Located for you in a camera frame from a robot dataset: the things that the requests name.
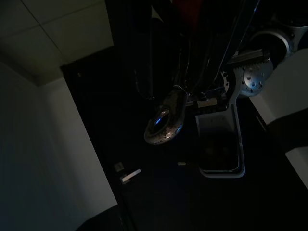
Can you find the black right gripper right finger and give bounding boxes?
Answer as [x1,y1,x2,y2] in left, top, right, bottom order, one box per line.
[191,0,257,96]

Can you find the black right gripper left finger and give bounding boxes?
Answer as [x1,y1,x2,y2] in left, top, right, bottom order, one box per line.
[150,0,191,98]

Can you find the black door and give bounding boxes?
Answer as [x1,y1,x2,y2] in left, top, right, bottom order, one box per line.
[60,45,308,231]

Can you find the silver door handle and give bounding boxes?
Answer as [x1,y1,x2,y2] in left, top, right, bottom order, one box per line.
[119,168,142,185]

